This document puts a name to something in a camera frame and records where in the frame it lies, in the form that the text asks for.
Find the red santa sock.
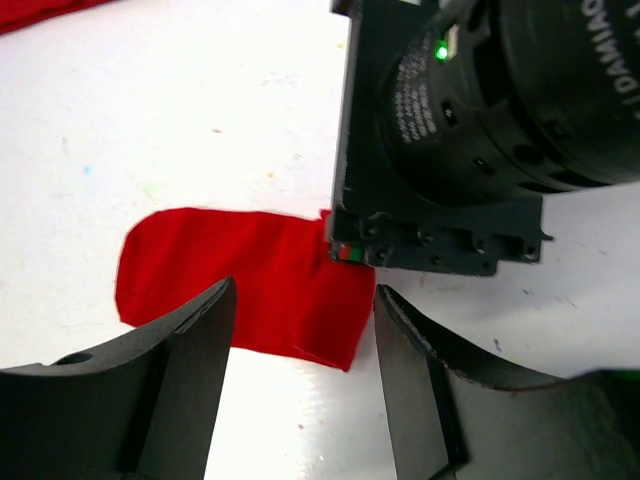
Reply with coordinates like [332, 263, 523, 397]
[0, 0, 110, 35]

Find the red reindeer sock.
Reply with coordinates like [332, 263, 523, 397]
[115, 208, 375, 372]

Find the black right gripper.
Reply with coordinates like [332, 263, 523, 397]
[327, 1, 639, 277]

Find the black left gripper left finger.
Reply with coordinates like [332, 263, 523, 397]
[1, 279, 236, 479]

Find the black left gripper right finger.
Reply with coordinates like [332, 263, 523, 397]
[374, 285, 639, 479]

